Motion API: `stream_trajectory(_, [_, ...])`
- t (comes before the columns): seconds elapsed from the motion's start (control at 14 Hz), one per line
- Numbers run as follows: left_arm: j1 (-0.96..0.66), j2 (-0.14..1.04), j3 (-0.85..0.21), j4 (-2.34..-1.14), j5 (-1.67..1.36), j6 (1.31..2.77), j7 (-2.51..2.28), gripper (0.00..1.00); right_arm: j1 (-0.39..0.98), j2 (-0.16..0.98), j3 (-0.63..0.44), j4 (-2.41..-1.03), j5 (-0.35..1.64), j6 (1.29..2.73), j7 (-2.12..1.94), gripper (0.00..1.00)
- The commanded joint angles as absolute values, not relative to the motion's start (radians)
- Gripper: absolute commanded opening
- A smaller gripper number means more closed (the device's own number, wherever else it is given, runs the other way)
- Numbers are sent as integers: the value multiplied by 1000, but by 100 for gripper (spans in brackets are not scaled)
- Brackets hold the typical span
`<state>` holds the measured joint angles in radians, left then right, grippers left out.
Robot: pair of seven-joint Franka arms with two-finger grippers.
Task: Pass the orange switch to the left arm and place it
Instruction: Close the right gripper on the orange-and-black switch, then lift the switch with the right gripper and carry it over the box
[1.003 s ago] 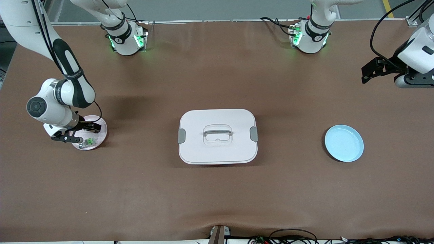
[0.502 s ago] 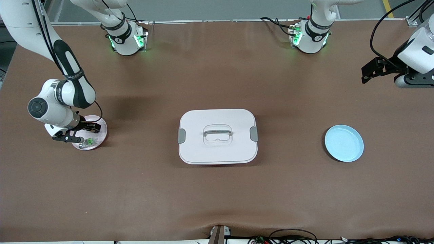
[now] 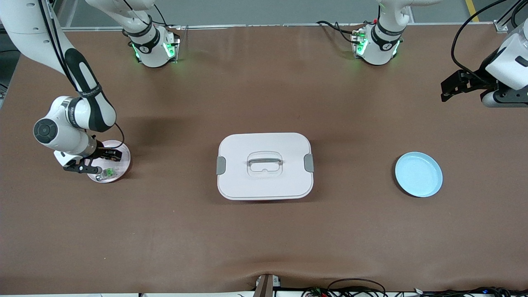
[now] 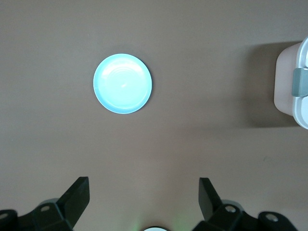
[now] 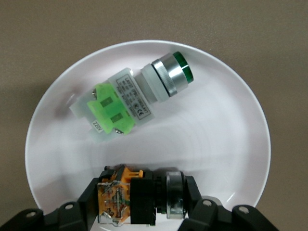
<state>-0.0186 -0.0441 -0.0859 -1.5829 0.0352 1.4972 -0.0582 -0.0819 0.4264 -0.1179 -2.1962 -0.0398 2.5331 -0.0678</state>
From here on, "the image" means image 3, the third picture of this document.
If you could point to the light blue round plate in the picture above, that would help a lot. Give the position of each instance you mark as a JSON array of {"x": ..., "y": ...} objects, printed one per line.
[{"x": 418, "y": 175}]

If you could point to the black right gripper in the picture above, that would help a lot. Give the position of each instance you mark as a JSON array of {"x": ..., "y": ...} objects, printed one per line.
[{"x": 102, "y": 152}]

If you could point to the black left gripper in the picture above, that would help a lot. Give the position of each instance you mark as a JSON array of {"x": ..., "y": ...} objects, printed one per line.
[{"x": 481, "y": 81}]

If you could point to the grey table edge bracket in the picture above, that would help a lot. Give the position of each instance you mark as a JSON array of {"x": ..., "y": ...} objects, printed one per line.
[{"x": 266, "y": 286}]

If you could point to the brown table mat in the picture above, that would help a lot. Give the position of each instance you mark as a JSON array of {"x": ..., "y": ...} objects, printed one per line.
[{"x": 264, "y": 239}]

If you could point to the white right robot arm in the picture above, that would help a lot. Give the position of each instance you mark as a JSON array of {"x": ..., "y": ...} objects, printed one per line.
[{"x": 24, "y": 24}]

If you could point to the pink round plate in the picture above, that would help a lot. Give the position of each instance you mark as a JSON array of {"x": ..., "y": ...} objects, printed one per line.
[{"x": 123, "y": 167}]

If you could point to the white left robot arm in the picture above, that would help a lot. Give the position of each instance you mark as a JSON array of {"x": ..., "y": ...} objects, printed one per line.
[{"x": 381, "y": 49}]

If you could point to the white lidded storage box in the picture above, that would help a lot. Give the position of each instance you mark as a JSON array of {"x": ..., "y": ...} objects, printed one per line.
[{"x": 264, "y": 185}]

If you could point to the aluminium frame profile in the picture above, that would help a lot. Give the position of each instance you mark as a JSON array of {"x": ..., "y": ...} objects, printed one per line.
[
  {"x": 62, "y": 14},
  {"x": 505, "y": 20}
]

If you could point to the metal table edge rail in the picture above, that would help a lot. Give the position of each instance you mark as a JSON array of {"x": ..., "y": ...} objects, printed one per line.
[{"x": 247, "y": 26}]

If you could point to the green and clear switch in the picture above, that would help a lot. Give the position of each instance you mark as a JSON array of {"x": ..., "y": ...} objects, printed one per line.
[{"x": 109, "y": 172}]

